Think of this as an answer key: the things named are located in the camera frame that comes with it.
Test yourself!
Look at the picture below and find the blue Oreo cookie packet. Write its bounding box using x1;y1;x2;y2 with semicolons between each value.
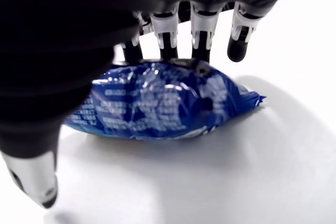
64;58;267;141

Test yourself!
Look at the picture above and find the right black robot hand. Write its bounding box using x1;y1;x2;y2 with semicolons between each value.
0;0;300;209

